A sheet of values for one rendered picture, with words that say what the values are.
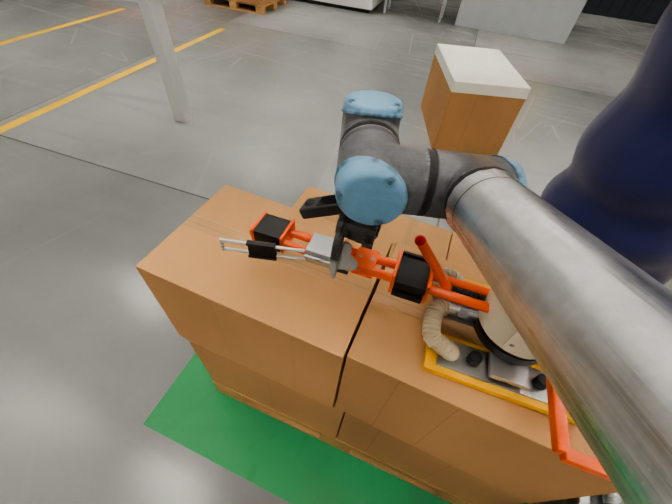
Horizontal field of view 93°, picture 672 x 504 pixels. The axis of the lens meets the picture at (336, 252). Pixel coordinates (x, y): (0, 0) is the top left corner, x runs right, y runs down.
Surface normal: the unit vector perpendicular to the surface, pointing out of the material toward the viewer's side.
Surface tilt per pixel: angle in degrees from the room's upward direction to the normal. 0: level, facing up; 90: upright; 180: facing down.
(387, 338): 0
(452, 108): 90
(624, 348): 54
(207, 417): 0
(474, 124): 90
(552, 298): 64
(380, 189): 90
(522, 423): 0
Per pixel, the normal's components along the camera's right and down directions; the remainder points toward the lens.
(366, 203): -0.15, 0.74
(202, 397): 0.07, -0.66
